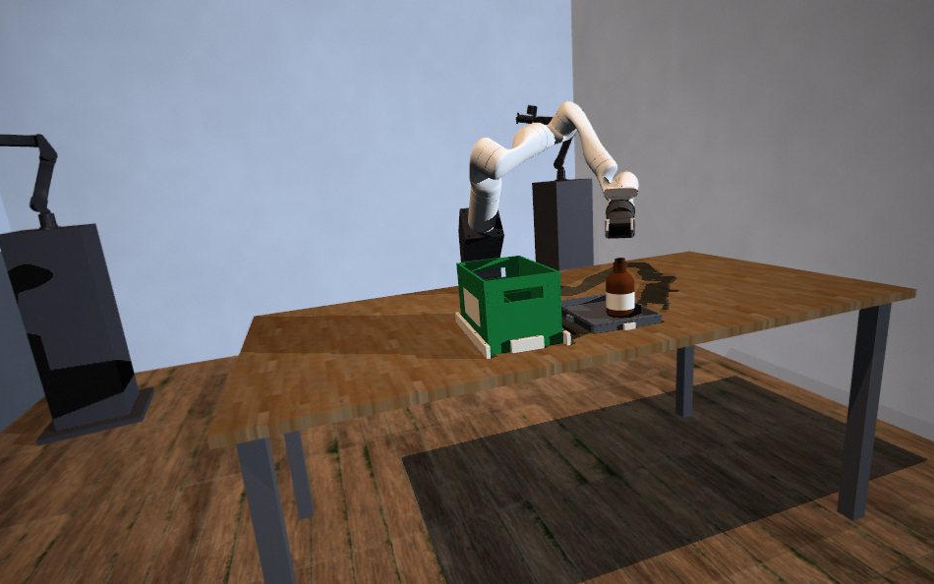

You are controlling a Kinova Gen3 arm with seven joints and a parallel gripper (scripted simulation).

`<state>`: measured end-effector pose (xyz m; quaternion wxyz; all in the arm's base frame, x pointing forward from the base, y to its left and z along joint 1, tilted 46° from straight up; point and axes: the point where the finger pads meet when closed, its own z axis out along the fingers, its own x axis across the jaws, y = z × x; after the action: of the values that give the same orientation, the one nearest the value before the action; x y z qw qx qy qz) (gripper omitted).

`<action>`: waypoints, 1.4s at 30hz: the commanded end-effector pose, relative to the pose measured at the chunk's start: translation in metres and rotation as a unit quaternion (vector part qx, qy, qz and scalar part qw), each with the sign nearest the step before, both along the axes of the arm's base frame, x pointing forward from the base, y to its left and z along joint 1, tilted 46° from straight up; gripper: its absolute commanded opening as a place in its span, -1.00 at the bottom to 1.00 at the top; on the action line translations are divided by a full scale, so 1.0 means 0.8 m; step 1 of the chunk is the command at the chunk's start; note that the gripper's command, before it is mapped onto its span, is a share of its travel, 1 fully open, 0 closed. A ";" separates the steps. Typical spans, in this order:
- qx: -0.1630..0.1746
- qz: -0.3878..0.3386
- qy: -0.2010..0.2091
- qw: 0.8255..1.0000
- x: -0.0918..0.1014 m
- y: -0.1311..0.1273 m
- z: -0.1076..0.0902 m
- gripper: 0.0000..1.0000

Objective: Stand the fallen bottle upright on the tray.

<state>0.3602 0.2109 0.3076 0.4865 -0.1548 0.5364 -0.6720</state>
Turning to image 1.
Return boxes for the green crate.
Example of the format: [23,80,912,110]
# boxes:
[456,256,562,355]

